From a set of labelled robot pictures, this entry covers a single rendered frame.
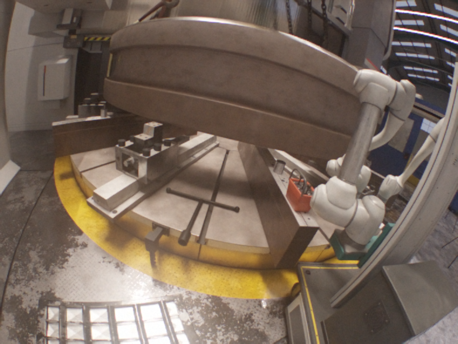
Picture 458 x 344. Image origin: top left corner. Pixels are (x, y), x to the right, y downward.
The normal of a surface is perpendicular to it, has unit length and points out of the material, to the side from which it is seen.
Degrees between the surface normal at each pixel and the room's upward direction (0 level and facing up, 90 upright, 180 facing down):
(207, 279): 0
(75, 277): 0
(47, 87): 90
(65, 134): 90
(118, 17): 90
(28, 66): 90
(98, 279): 0
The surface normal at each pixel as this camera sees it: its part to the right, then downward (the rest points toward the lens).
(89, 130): 0.74, 0.44
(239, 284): 0.22, -0.87
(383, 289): -0.98, -0.22
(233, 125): -0.08, 0.43
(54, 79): 0.41, 0.48
